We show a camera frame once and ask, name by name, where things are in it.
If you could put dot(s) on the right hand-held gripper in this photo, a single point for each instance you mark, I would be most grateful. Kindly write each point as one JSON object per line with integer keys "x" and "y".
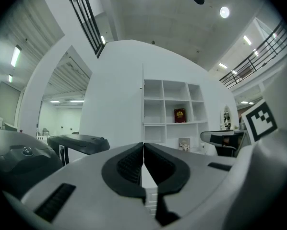
{"x": 261, "y": 121}

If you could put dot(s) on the ceiling tube light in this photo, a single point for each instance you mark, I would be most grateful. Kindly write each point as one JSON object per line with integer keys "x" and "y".
{"x": 15, "y": 56}
{"x": 10, "y": 78}
{"x": 247, "y": 40}
{"x": 103, "y": 39}

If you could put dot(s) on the white cabinet door ribbed glass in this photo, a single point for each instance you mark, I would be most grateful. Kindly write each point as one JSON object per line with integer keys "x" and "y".
{"x": 142, "y": 104}

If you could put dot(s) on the beige picture book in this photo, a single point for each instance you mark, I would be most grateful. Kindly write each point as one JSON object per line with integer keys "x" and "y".
{"x": 184, "y": 144}

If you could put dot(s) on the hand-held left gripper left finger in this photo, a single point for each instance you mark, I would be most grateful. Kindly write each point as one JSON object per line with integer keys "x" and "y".
{"x": 86, "y": 188}

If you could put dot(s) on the white ornate oval mirror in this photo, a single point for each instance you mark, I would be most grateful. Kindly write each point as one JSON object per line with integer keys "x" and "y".
{"x": 226, "y": 117}

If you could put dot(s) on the white shelving cabinet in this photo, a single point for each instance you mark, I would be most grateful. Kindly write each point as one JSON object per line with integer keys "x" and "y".
{"x": 164, "y": 104}

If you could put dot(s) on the black metal railing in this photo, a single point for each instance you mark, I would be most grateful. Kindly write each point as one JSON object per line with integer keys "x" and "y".
{"x": 86, "y": 20}
{"x": 256, "y": 59}

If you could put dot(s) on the round ceiling light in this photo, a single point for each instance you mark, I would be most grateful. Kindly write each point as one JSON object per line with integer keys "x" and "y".
{"x": 224, "y": 12}

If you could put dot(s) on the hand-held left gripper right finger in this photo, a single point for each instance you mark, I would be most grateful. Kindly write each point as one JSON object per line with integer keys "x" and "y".
{"x": 196, "y": 176}

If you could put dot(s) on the black office chair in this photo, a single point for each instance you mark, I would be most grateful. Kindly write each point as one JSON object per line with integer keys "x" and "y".
{"x": 223, "y": 140}

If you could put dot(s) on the dark red hardcover book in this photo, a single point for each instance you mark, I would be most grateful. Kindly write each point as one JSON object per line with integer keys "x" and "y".
{"x": 179, "y": 116}

